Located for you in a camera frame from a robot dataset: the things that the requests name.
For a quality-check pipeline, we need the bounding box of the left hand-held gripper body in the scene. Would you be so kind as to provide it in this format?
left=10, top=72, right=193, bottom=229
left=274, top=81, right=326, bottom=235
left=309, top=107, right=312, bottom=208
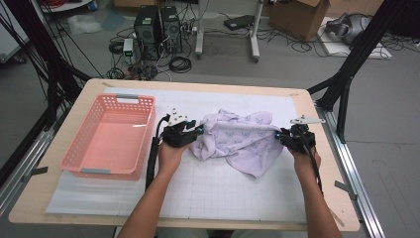
left=161, top=107, right=196, bottom=149

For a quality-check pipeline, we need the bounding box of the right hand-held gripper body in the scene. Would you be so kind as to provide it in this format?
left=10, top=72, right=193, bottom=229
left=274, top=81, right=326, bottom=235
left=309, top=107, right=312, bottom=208
left=284, top=114, right=326, bottom=155

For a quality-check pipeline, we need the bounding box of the lilac butterfly-print towel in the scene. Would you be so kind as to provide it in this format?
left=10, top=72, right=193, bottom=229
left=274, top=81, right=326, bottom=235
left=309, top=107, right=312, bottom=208
left=189, top=108, right=285, bottom=179

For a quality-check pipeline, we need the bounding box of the pink plastic basket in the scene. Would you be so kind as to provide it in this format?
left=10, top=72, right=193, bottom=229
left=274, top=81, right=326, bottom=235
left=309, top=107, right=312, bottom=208
left=59, top=92, right=157, bottom=181

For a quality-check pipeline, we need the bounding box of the person's left hand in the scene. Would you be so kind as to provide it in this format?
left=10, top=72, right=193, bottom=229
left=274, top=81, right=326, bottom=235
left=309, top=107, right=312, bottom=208
left=157, top=143, right=192, bottom=179

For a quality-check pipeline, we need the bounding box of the person's right hand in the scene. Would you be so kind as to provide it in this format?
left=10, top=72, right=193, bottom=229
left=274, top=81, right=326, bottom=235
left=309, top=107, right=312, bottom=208
left=286, top=147, right=321, bottom=182

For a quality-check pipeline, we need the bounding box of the white floor board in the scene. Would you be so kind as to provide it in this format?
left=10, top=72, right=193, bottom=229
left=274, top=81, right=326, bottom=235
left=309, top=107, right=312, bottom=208
left=316, top=16, right=394, bottom=60

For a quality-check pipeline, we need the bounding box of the slim black computer tower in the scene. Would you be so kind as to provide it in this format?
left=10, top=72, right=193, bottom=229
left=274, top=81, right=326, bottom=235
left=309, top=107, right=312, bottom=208
left=159, top=5, right=183, bottom=56

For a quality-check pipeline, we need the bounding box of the small white power box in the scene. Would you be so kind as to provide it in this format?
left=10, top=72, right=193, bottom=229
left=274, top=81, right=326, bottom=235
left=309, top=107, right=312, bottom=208
left=122, top=38, right=135, bottom=65

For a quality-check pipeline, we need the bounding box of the white metal stand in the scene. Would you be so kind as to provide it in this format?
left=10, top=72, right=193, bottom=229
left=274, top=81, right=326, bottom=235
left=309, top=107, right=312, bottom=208
left=194, top=0, right=265, bottom=63

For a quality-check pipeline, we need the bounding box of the large black computer tower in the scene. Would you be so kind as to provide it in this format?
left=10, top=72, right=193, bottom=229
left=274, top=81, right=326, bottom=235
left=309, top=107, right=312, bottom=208
left=133, top=4, right=162, bottom=62

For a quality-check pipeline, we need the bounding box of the brown cardboard box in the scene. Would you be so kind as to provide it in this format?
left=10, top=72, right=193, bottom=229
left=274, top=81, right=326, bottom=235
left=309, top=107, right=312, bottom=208
left=267, top=0, right=331, bottom=43

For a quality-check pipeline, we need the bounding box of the black flat device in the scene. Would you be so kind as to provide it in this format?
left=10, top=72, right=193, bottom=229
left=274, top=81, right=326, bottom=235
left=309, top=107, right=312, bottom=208
left=223, top=14, right=256, bottom=32

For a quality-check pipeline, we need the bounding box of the grey rounded device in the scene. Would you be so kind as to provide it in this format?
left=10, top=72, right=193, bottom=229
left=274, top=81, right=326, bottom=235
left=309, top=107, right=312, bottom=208
left=325, top=12, right=372, bottom=46

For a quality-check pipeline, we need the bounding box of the teal floor sheet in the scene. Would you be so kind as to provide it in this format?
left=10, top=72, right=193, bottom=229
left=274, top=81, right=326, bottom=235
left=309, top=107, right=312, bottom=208
left=100, top=9, right=127, bottom=33

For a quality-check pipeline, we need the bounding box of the clear plastic bag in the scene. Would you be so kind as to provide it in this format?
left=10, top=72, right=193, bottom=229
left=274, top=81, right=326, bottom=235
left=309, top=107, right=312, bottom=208
left=67, top=13, right=103, bottom=36

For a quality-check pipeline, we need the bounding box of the white round table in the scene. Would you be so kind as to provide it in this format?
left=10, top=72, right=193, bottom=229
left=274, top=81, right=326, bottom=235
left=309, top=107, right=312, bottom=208
left=39, top=0, right=93, bottom=14

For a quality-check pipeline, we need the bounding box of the white cabinet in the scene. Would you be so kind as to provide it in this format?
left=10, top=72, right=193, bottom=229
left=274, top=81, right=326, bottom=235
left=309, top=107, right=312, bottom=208
left=0, top=0, right=30, bottom=63

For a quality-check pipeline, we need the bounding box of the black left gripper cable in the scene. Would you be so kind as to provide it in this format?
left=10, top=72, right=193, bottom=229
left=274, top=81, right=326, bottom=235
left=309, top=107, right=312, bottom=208
left=145, top=113, right=171, bottom=191

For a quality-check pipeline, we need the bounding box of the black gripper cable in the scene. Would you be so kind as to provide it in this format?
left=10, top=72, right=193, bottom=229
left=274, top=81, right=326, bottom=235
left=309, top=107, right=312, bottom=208
left=293, top=125, right=325, bottom=196
left=145, top=113, right=171, bottom=191

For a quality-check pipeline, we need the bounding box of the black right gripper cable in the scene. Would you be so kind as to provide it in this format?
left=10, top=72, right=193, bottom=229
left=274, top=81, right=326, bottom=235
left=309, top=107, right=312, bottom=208
left=293, top=125, right=325, bottom=196

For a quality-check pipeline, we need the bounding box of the coiled black cable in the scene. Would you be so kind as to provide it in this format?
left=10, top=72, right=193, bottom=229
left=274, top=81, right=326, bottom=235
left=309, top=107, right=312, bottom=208
left=168, top=56, right=193, bottom=74

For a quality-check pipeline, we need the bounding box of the grey table bracket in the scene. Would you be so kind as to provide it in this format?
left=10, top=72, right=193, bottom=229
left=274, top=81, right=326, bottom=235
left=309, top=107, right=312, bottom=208
left=21, top=166, right=50, bottom=183
left=334, top=179, right=359, bottom=201

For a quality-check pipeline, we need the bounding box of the tangle of black floor cables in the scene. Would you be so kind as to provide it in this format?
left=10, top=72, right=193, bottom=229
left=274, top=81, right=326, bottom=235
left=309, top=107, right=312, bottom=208
left=257, top=28, right=331, bottom=55

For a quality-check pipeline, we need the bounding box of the aluminium rail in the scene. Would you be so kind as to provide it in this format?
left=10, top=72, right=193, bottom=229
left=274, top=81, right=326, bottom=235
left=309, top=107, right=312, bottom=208
left=0, top=108, right=67, bottom=217
left=315, top=102, right=386, bottom=238

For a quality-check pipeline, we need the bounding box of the black metal frame strut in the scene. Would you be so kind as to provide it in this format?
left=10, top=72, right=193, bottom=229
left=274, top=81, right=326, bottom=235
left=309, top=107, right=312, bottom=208
left=306, top=0, right=414, bottom=145
left=3, top=0, right=93, bottom=132

